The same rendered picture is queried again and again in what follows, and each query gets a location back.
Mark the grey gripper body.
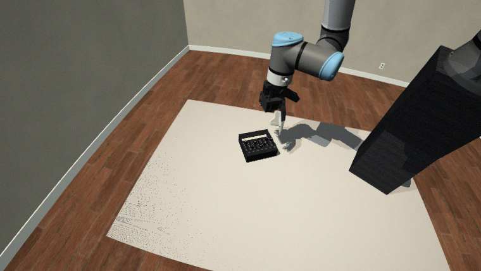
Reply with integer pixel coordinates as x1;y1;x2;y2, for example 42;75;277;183
259;80;288;113

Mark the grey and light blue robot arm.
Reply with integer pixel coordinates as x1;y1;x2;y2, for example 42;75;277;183
267;0;481;96

